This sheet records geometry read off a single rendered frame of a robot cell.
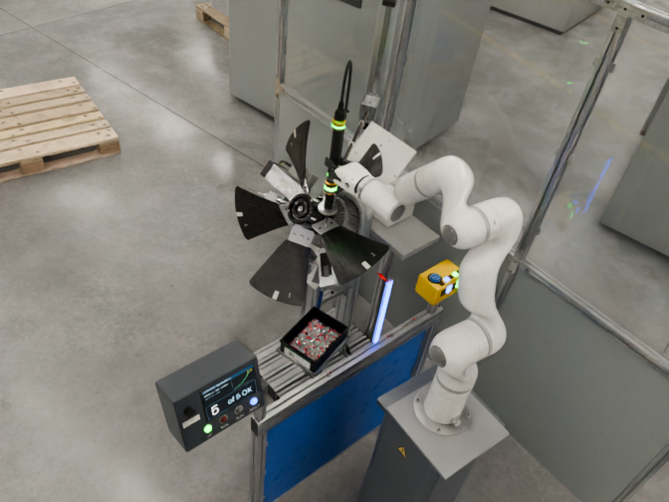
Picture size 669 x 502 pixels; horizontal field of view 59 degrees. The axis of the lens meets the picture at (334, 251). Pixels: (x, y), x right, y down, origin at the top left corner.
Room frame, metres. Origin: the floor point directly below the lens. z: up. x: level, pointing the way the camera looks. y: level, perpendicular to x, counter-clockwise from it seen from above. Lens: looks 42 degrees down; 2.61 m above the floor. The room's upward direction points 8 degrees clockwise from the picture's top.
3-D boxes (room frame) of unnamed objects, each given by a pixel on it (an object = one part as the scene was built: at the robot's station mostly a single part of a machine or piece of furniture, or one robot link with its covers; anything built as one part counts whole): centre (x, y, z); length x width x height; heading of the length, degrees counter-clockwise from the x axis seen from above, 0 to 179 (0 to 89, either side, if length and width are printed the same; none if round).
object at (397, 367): (1.36, -0.14, 0.45); 0.82 x 0.02 x 0.66; 135
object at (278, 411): (1.36, -0.14, 0.82); 0.90 x 0.04 x 0.08; 135
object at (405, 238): (2.16, -0.26, 0.85); 0.36 x 0.24 x 0.03; 45
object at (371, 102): (2.30, -0.06, 1.35); 0.10 x 0.07 x 0.09; 170
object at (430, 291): (1.64, -0.42, 1.02); 0.16 x 0.10 x 0.11; 135
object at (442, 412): (1.13, -0.42, 1.03); 0.19 x 0.19 x 0.18
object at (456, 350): (1.11, -0.40, 1.25); 0.19 x 0.12 x 0.24; 127
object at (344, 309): (2.02, -0.09, 0.58); 0.09 x 0.05 x 1.15; 45
